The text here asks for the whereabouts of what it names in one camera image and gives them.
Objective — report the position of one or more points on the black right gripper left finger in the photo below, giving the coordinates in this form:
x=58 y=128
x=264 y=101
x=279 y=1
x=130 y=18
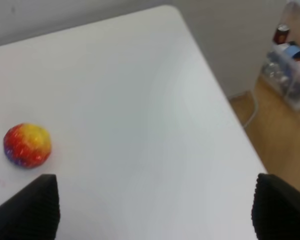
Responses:
x=33 y=213

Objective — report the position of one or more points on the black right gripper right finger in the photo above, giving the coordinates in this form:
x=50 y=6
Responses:
x=275 y=212

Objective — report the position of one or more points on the rainbow coloured ball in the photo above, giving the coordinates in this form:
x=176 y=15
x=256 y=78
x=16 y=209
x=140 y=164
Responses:
x=27 y=145

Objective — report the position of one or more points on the clear plastic storage box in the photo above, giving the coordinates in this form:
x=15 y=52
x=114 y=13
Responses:
x=280 y=71

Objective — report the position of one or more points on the blue tape roll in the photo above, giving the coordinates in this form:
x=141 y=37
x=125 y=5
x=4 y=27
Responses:
x=293 y=51

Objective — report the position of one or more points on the dark red can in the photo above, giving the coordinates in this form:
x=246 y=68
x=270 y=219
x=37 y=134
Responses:
x=281 y=34

